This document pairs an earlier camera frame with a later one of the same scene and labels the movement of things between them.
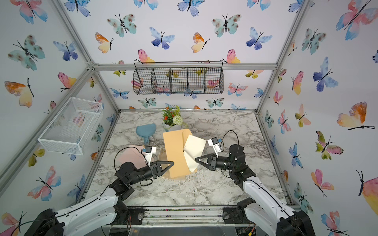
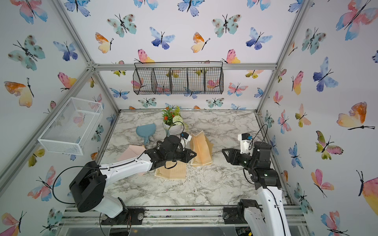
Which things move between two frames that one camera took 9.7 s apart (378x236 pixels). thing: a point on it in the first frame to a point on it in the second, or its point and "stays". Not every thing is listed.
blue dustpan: x=146 y=131 stays
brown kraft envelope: x=175 y=142 to x=210 y=145
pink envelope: x=134 y=153 stays
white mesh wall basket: x=72 y=130 stays
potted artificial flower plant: x=173 y=120 stays
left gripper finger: x=157 y=169 to x=186 y=160
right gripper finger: x=211 y=164 to x=233 y=157
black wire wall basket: x=178 y=77 stays
